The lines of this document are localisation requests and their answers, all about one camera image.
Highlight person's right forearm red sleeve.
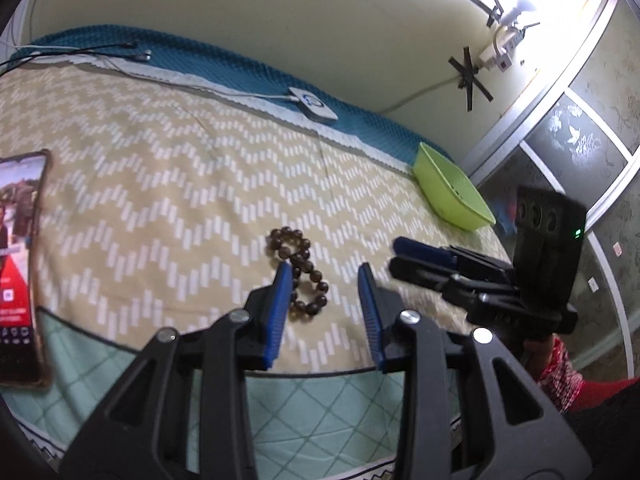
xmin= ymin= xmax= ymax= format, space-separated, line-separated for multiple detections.
xmin=540 ymin=337 xmax=640 ymax=413

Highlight dark brown bead bracelet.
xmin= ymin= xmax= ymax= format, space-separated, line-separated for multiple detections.
xmin=265 ymin=226 xmax=331 ymax=318

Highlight teal mattress cover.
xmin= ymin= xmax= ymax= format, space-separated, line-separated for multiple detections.
xmin=10 ymin=24 xmax=451 ymax=171

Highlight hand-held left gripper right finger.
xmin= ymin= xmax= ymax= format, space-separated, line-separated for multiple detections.
xmin=357 ymin=262 xmax=593 ymax=480

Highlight mint green quilted sheet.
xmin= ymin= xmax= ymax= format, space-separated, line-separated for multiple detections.
xmin=10 ymin=305 xmax=466 ymax=480

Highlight smartphone in brown case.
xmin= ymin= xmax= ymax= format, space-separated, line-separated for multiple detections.
xmin=0 ymin=149 xmax=53 ymax=388

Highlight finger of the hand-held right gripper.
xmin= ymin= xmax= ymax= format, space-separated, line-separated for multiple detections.
xmin=389 ymin=256 xmax=513 ymax=311
xmin=393 ymin=237 xmax=516 ymax=283

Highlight white USB hub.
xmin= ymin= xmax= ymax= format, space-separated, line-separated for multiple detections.
xmin=288 ymin=87 xmax=338 ymax=124

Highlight black cables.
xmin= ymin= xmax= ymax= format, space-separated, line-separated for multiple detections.
xmin=0 ymin=40 xmax=153 ymax=73

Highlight frosted glass sliding door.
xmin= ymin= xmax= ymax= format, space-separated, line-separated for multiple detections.
xmin=460 ymin=0 xmax=640 ymax=381

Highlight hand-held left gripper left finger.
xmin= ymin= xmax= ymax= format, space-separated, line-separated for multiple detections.
xmin=59 ymin=261 xmax=294 ymax=480

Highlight white charging cable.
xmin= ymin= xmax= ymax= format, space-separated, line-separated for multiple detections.
xmin=102 ymin=57 xmax=296 ymax=106

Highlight person's right hand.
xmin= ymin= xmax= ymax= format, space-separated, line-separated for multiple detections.
xmin=522 ymin=336 xmax=556 ymax=383

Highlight white wall power strip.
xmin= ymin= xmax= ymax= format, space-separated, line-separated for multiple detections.
xmin=480 ymin=0 xmax=541 ymax=73

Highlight green plastic bowl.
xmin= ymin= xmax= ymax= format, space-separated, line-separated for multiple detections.
xmin=412 ymin=142 xmax=497 ymax=232

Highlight black tape strips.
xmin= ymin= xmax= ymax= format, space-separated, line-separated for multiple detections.
xmin=460 ymin=0 xmax=503 ymax=28

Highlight grey wall cable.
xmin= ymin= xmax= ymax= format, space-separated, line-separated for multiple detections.
xmin=375 ymin=72 xmax=466 ymax=116

